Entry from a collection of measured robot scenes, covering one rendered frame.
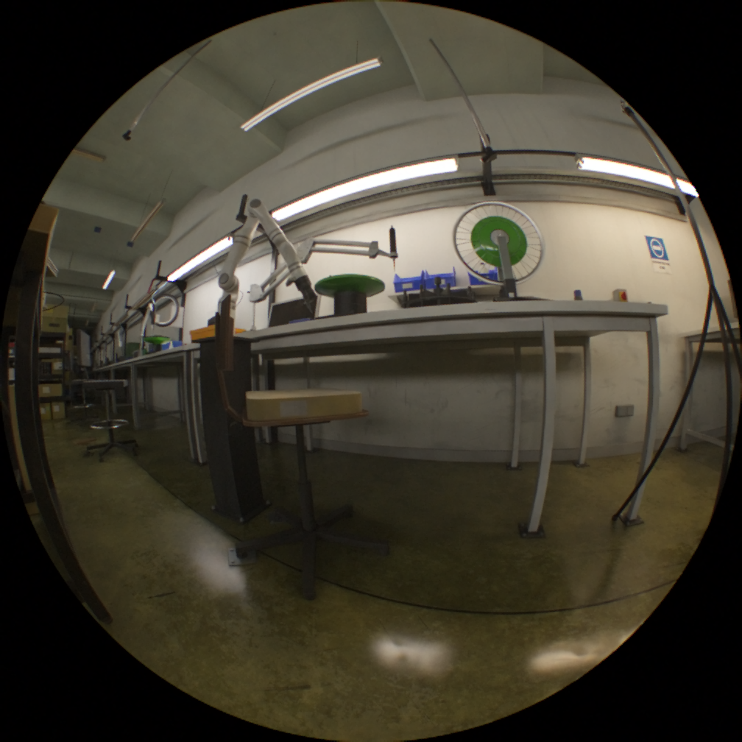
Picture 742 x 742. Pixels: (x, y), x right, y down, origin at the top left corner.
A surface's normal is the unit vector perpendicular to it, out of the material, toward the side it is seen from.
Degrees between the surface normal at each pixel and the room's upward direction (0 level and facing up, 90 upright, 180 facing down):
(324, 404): 90
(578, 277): 90
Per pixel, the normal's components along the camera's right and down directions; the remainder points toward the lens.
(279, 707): -0.03, -1.00
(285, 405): 0.47, -0.01
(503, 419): -0.39, 0.01
